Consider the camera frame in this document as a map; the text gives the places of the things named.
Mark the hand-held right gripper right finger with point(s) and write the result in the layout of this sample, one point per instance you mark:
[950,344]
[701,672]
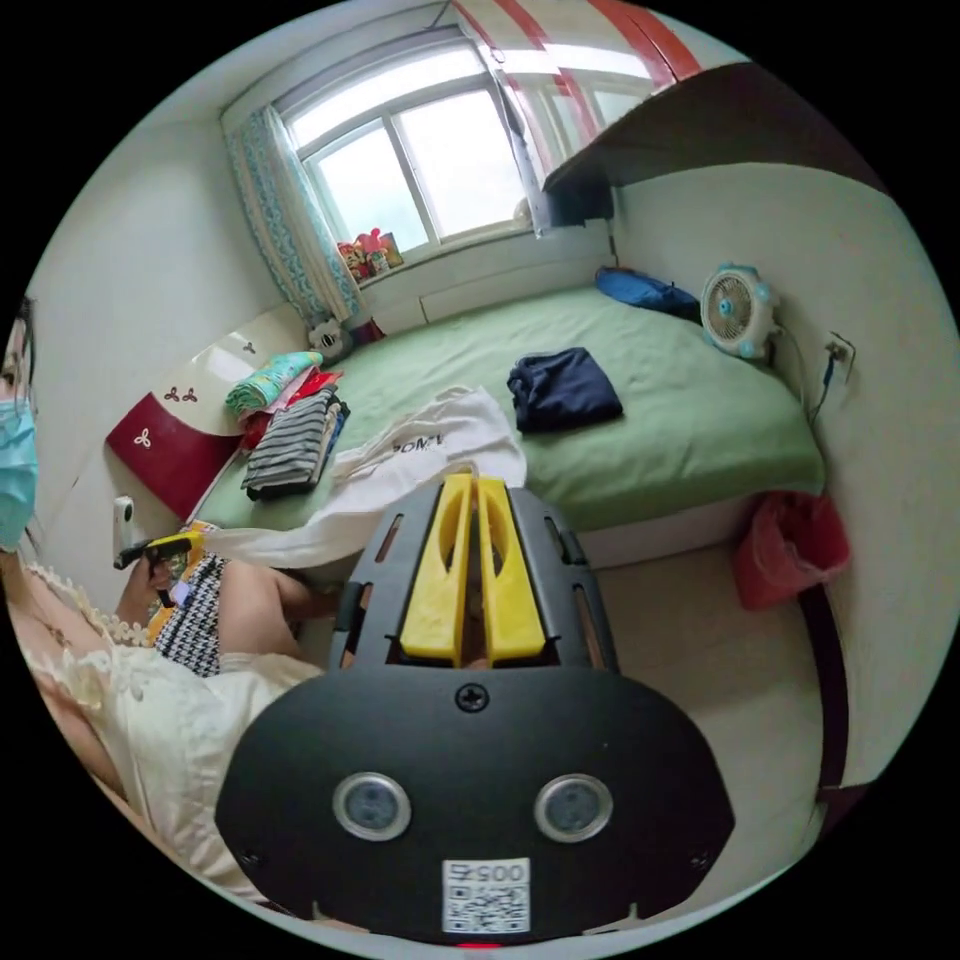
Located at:
[511,585]

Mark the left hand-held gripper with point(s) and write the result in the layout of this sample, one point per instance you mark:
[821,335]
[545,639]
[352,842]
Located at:
[166,553]

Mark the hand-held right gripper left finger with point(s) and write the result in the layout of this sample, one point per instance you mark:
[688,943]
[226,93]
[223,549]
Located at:
[435,585]

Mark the white t-shirt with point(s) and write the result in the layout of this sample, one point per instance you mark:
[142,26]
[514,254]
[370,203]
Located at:
[450,431]

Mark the person's left hand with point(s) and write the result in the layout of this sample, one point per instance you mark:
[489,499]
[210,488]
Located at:
[139,604]

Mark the pile of clothes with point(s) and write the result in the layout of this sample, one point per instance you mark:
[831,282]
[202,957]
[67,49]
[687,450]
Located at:
[289,450]

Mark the person's body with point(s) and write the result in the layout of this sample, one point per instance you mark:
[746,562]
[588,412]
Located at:
[150,712]

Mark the folded navy garment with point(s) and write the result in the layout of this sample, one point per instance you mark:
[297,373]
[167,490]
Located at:
[564,391]

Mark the white plush toy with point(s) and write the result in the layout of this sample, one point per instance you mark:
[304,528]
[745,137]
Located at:
[330,339]

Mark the bed with green sheet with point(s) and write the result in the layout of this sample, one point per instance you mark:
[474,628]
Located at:
[675,390]

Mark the red plastic bag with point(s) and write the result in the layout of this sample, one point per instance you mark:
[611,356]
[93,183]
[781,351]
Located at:
[787,547]

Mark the blue bag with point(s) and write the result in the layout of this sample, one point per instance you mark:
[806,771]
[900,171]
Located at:
[645,291]

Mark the colourful toys on windowsill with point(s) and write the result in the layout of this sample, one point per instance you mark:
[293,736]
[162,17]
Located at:
[371,256]

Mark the white and blue patterned curtain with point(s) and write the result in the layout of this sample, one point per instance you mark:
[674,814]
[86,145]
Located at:
[285,217]

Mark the white and blue fan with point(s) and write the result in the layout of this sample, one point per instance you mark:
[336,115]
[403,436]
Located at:
[731,311]

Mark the window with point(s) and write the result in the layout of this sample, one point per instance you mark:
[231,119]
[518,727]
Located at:
[450,165]

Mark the dark brown shelf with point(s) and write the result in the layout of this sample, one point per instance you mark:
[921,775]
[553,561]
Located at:
[712,127]

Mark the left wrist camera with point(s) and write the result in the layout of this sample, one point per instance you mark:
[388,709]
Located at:
[124,521]

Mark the wall socket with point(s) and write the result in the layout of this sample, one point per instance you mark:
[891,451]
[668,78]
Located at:
[838,351]

